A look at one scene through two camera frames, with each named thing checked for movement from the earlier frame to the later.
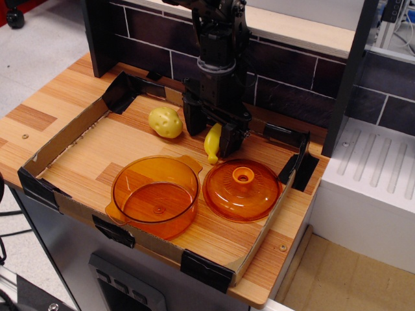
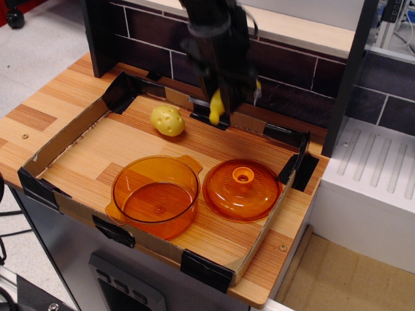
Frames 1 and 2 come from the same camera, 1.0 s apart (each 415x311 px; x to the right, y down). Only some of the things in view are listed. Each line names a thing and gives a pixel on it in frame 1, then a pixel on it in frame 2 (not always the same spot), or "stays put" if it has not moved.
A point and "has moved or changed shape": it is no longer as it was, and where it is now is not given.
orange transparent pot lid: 242,190 stays put
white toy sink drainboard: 366,195 stays put
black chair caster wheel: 15,18 stays put
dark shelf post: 342,102 stays put
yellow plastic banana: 211,142 has moved or changed shape
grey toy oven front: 119,288 stays put
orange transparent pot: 159,194 stays put
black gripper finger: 196,116 → 211,84
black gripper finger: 231,138 → 235,93
